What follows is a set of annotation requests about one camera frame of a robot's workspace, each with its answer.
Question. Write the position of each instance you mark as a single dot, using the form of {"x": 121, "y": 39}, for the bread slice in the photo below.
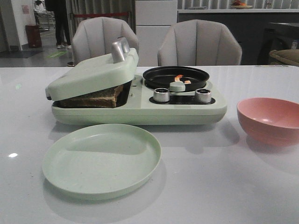
{"x": 106, "y": 98}

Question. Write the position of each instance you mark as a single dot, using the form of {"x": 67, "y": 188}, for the white refrigerator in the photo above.
{"x": 152, "y": 21}

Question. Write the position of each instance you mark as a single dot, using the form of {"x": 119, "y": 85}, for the fruit plate on counter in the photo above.
{"x": 238, "y": 4}

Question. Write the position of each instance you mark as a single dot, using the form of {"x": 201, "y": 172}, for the dark kitchen counter cabinet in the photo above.
{"x": 252, "y": 28}

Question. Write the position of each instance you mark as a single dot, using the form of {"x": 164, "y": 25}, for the red barrier belt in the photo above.
{"x": 120, "y": 14}

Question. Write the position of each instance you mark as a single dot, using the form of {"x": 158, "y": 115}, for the green breakfast maker base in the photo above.
{"x": 139, "y": 110}

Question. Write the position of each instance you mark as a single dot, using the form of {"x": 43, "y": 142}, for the orange shrimp piece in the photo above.
{"x": 177, "y": 78}

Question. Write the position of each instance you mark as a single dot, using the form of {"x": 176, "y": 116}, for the grey upholstered chair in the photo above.
{"x": 199, "y": 43}
{"x": 95, "y": 36}

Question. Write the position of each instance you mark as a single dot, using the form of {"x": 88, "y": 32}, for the standing person in background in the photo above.
{"x": 58, "y": 7}

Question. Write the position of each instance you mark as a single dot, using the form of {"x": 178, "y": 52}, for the light green round plate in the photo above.
{"x": 102, "y": 161}

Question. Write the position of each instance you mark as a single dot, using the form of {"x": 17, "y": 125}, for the green breakfast maker lid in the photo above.
{"x": 96, "y": 74}

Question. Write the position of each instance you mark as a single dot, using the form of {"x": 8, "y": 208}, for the right silver control knob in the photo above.
{"x": 203, "y": 96}

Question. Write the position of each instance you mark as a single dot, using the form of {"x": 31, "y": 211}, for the beige cushion at right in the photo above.
{"x": 285, "y": 57}

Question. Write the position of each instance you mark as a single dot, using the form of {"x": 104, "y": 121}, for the dark washing machine at right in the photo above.
{"x": 278, "y": 36}

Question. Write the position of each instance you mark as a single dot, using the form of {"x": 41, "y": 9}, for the left grey upholstered chair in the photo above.
{"x": 95, "y": 36}

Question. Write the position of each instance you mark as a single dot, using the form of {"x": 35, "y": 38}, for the red trash bin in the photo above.
{"x": 33, "y": 36}

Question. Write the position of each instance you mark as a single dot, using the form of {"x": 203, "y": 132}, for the silver control knob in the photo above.
{"x": 203, "y": 96}
{"x": 161, "y": 95}

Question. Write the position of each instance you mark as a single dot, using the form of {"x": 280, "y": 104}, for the pink bowl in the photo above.
{"x": 270, "y": 120}

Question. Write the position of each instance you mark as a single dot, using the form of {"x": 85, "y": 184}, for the black round frying pan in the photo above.
{"x": 161, "y": 77}

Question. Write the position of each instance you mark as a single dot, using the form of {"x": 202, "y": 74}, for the left silver control knob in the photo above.
{"x": 161, "y": 95}

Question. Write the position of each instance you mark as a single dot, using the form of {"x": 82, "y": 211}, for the right grey upholstered chair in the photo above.
{"x": 199, "y": 43}

